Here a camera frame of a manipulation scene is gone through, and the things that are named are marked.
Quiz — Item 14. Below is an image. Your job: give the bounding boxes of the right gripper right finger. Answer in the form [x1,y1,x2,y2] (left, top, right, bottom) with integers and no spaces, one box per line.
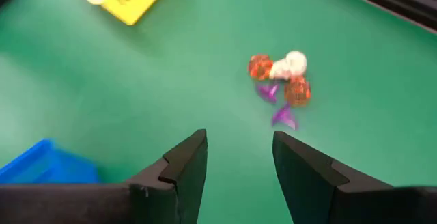
[272,130,400,224]

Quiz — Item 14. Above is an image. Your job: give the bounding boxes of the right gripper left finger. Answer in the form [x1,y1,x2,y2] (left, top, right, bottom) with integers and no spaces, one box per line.
[126,128,208,224]

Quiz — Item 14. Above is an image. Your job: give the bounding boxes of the purple translucent witch hat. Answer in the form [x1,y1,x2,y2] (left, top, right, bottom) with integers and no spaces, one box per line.
[271,103,298,131]
[255,82,281,104]

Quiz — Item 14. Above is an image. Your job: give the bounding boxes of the orange translucent pumpkin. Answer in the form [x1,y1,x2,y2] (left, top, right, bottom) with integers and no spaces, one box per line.
[247,53,274,81]
[283,76,312,107]

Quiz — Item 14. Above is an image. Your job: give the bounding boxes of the blue plastic basket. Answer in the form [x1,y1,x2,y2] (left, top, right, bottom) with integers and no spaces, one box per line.
[0,138,102,185]

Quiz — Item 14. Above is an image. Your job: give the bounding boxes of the green table mat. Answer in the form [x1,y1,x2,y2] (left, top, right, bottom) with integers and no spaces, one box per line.
[0,0,437,224]

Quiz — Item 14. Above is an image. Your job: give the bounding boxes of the cream plastic skull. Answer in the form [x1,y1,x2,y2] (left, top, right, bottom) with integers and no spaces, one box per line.
[269,50,308,81]

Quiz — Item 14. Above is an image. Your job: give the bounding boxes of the yellow plastic basket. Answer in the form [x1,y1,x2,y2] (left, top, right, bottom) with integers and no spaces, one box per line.
[57,0,177,26]

